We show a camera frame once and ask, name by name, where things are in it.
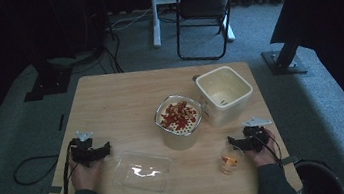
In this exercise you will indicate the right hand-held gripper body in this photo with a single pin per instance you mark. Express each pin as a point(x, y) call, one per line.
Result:
point(256, 138)

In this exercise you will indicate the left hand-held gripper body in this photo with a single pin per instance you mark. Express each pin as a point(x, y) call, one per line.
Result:
point(81, 149)

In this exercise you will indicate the small dried fruit portion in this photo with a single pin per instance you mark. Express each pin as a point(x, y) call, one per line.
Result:
point(230, 161)

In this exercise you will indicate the clear plastic cup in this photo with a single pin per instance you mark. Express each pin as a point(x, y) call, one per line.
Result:
point(233, 166)

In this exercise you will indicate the bowl of red snacks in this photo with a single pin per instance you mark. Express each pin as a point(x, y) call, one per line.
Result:
point(179, 139)

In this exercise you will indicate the person's right hand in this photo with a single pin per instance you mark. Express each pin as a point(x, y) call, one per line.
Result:
point(265, 157)

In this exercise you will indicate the person's left hand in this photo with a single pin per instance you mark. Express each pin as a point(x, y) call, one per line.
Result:
point(84, 177)

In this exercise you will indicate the cream square container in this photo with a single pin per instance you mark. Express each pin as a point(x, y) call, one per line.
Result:
point(228, 103)

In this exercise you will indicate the grey tape strip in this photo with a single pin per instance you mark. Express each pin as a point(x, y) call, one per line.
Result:
point(55, 189)
point(292, 160)

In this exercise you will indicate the clear plastic lid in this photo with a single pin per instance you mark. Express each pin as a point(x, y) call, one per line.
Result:
point(143, 173)

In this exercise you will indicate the pile of dried red fruits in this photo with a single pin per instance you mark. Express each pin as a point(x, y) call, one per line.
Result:
point(179, 116)

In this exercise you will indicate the black stand base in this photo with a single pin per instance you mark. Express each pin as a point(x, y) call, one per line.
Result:
point(49, 86)

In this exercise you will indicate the black round bin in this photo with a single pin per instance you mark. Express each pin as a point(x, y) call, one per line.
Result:
point(320, 181)

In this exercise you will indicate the black metal stand with base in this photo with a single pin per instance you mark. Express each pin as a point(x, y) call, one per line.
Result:
point(284, 62)

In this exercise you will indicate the black folding chair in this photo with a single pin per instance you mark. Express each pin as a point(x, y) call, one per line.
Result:
point(203, 3)

